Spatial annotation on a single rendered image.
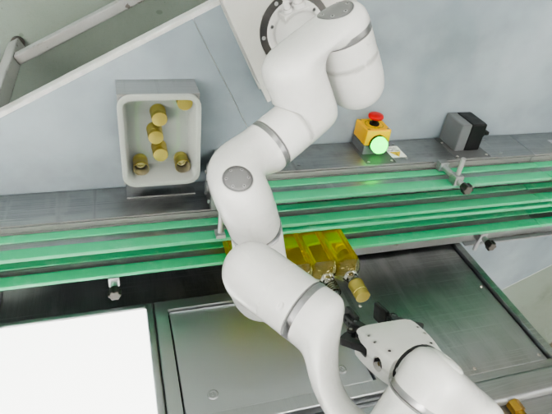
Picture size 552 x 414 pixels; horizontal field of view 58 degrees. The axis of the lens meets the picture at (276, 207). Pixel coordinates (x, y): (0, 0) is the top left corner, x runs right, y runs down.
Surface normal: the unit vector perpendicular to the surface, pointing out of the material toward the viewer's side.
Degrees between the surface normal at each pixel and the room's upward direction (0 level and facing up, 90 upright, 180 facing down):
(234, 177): 67
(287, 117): 59
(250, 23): 4
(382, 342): 110
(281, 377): 91
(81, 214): 90
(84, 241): 90
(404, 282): 89
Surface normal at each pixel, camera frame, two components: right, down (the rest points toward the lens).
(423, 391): -0.43, -0.15
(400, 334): 0.02, -0.97
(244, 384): 0.11, -0.81
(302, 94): 0.17, 0.65
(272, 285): -0.24, -0.40
